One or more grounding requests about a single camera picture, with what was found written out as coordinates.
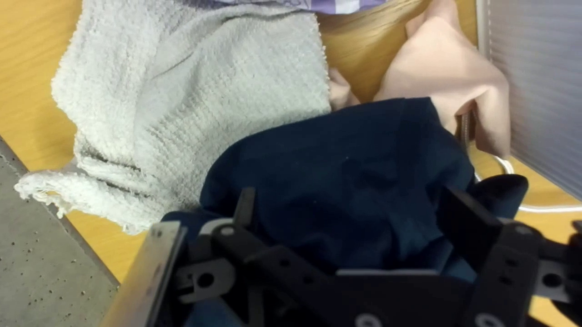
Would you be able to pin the silver camera mount bracket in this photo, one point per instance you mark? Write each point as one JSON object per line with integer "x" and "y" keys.
{"x": 146, "y": 279}

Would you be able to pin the cream knitted towel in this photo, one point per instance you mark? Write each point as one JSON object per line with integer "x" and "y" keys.
{"x": 183, "y": 103}

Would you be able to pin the dark navy cloth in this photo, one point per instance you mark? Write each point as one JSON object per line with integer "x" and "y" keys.
{"x": 346, "y": 176}

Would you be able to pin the purple white checked cloth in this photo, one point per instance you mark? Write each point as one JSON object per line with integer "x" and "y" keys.
{"x": 328, "y": 5}

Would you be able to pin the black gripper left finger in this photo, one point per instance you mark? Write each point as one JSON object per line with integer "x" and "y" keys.
{"x": 266, "y": 274}

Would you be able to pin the white plastic basket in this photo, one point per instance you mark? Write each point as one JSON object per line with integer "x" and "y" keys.
{"x": 539, "y": 79}

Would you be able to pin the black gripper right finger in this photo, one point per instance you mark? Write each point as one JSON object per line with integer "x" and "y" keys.
{"x": 515, "y": 274}

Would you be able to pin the pale pink cloth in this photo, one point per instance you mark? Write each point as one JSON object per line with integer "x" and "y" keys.
{"x": 448, "y": 74}

